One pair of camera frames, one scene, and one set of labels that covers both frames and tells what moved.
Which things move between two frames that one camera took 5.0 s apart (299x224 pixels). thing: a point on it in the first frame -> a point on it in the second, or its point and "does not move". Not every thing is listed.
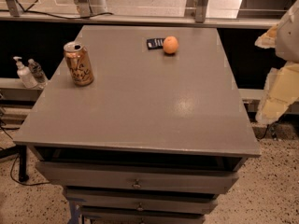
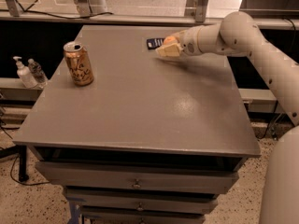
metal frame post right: x=196 y=2 does not move
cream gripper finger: x=268 y=39 -> x=189 y=39
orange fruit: x=170 y=45 does not move
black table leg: x=22 y=165 does not move
